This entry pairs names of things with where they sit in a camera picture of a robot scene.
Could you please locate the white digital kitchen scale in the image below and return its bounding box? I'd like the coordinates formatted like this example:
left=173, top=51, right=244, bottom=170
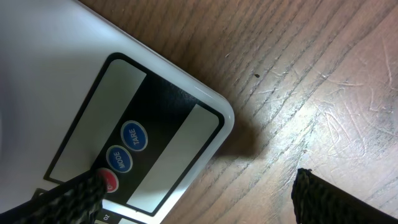
left=1, top=1, right=234, bottom=223

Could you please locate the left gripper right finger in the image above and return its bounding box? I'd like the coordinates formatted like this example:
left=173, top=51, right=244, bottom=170
left=291, top=168, right=397, bottom=224

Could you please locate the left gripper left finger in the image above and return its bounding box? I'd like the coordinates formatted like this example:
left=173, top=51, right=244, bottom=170
left=1, top=170, right=107, bottom=224

